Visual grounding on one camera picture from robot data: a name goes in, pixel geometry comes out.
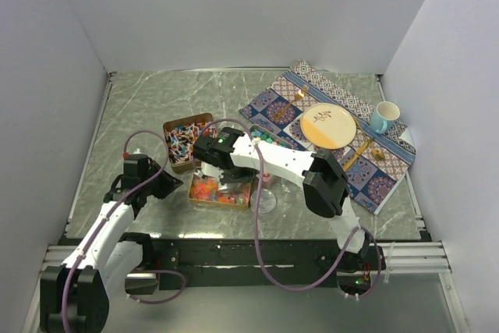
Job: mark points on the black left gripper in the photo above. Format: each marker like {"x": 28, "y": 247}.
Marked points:
{"x": 169, "y": 183}

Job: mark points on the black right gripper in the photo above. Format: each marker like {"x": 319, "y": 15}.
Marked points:
{"x": 249, "y": 176}

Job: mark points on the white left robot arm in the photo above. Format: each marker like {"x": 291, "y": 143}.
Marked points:
{"x": 75, "y": 296}

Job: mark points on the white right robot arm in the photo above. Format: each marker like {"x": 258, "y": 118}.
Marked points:
{"x": 233, "y": 156}

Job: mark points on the pink tin with star candies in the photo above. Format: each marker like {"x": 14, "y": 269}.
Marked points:
{"x": 267, "y": 136}

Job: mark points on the gold tin with lollipops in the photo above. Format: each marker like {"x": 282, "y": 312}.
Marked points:
{"x": 181, "y": 135}

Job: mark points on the gold tin with gummy stars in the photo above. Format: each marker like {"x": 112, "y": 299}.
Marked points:
{"x": 208, "y": 192}

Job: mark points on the clear jar lid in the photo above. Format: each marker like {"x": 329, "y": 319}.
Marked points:
{"x": 267, "y": 201}

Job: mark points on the clear plastic candy jar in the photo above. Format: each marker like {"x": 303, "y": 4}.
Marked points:
{"x": 291, "y": 191}

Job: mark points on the gold fork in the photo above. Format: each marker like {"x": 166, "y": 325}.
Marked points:
{"x": 297, "y": 97}

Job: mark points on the cream yellow plate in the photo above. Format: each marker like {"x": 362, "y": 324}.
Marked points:
{"x": 328, "y": 126}

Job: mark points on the patterned placemat cloth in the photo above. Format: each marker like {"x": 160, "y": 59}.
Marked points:
{"x": 371, "y": 182}

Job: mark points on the light blue mug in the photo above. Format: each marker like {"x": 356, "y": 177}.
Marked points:
{"x": 384, "y": 116}

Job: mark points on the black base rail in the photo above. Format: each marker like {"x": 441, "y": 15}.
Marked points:
{"x": 210, "y": 263}

